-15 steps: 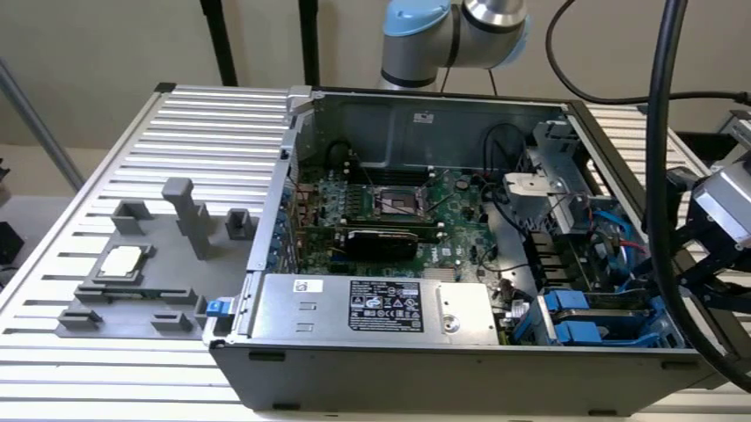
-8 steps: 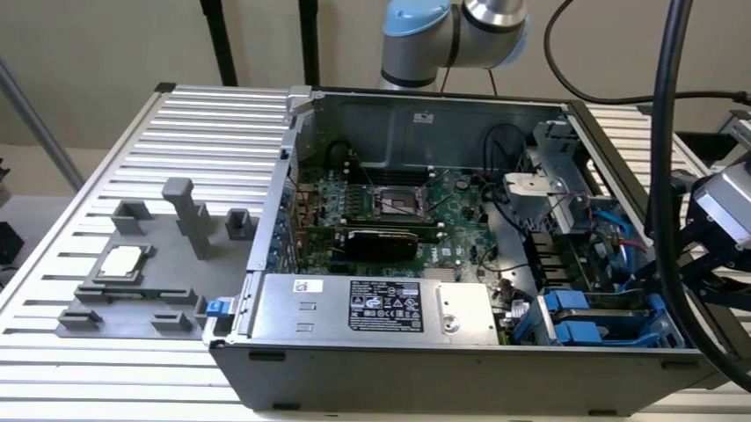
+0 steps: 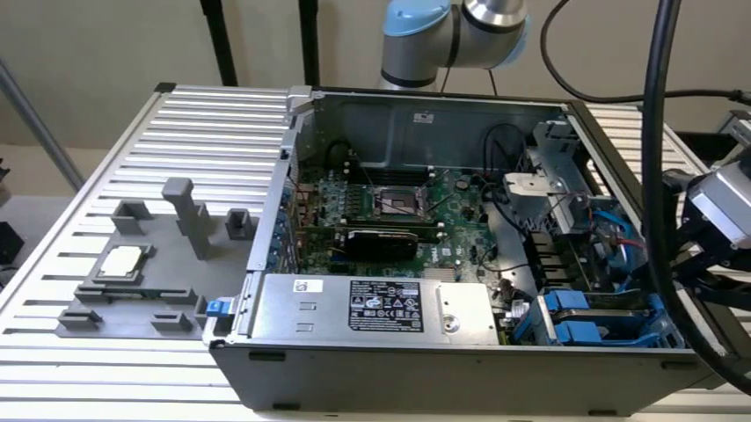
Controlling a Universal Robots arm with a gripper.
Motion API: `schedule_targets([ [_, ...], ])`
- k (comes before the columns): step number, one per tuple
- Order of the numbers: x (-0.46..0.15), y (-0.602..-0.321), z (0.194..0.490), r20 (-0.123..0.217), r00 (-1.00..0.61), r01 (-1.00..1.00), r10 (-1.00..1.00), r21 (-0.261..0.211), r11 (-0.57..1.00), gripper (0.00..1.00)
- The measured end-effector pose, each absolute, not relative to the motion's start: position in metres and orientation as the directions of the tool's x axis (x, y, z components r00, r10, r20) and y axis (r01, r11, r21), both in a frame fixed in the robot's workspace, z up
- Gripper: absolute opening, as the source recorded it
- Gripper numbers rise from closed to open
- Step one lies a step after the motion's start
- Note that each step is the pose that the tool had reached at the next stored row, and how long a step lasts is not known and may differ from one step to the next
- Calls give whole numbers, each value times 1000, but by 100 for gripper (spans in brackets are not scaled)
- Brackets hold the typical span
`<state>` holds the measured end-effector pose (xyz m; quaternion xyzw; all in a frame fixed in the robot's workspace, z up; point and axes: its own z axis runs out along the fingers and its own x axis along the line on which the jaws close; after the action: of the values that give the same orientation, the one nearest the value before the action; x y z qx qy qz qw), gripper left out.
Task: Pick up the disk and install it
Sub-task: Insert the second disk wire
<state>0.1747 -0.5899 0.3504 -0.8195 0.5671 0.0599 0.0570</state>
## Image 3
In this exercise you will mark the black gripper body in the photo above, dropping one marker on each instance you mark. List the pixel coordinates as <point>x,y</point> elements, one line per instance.
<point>715,264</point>

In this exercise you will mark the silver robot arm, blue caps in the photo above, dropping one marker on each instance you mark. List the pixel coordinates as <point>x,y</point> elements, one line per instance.
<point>416,53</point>

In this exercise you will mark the grey-blue disk bay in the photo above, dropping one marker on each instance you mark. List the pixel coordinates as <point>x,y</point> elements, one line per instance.
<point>656,329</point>

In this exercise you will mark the blue plastic disk carrier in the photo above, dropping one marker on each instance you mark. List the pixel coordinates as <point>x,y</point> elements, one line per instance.
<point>578,332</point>

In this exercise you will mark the black plastic fan housing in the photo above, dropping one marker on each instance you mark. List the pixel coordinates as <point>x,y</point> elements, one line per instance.
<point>551,259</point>

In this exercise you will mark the bare metal drive cage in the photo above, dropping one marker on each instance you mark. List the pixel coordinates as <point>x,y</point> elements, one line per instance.
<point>558,167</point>

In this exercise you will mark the green Dell motherboard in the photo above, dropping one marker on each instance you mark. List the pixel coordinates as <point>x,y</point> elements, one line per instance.
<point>463,228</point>

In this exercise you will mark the round coin cell battery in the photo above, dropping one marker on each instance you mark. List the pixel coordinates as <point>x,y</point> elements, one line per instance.
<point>463,183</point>

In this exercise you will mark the silver finned heatsink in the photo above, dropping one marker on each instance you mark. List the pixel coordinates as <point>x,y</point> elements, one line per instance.
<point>440,275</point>

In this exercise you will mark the black RAM slot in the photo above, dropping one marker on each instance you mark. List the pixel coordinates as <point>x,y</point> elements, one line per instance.
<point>431,228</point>
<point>390,221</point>
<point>396,180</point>
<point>392,172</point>
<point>390,217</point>
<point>394,176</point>
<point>392,168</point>
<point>390,224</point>

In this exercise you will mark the open black PC case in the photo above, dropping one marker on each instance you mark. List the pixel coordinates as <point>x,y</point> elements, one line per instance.
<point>470,378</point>

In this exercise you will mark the metal CPU socket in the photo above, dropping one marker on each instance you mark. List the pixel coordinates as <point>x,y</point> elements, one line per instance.
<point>399,201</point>

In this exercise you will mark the black graphics card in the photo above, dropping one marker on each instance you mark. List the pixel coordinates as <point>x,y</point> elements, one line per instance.
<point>382,246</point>

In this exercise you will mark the white label sticker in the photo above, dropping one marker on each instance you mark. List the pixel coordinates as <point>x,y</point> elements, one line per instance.
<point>422,118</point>

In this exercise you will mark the silver power supply unit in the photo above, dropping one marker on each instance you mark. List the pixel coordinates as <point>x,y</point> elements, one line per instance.
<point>328,312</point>

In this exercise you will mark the black vertical pole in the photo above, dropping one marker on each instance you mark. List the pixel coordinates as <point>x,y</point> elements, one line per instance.
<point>220,44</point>
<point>308,44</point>

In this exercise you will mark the blue case release latch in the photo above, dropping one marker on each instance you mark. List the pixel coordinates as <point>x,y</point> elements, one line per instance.
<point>218,307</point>

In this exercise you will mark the grey plastic parts rack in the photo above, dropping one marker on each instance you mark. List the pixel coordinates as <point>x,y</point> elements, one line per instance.
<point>164,272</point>

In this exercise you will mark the silver CPU chip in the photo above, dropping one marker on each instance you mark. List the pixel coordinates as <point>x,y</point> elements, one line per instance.
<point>120,261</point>

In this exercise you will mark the black table corner cap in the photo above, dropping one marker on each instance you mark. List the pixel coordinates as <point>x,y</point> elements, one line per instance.
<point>166,87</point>

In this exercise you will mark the slanted grey metal pole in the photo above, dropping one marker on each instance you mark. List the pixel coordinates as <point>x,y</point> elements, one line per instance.
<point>42,127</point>

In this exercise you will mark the black box-shaped object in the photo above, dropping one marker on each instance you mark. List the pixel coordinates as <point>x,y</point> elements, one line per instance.
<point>8,244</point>

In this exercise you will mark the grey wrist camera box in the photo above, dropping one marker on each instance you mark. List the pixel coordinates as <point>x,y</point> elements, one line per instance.
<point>722,206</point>

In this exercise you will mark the aluminium frame profile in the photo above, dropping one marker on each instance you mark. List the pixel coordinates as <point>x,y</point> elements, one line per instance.
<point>741,127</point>

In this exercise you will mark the silver metal drive bracket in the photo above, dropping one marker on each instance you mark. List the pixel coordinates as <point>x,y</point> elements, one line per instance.
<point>528,184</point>

